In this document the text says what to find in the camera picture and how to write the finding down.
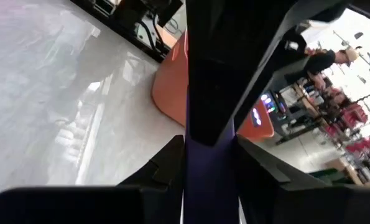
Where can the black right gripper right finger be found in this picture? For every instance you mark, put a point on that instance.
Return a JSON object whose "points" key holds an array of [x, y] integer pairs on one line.
{"points": [[296, 202]]}

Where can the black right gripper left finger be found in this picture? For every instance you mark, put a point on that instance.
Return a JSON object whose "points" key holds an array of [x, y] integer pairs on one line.
{"points": [[79, 205]]}

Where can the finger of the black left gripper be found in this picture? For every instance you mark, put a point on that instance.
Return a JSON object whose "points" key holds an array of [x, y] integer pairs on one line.
{"points": [[265, 71], [209, 102]]}

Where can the purple long block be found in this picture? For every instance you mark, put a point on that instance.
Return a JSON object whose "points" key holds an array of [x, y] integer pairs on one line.
{"points": [[209, 180]]}

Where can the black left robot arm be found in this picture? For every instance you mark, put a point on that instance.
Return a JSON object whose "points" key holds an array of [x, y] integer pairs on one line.
{"points": [[147, 9]]}

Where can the orange plastic bin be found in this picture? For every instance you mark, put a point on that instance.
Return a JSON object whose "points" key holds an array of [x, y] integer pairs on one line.
{"points": [[169, 87]]}

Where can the person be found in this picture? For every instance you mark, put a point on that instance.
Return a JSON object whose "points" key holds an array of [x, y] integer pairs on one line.
{"points": [[321, 62]]}

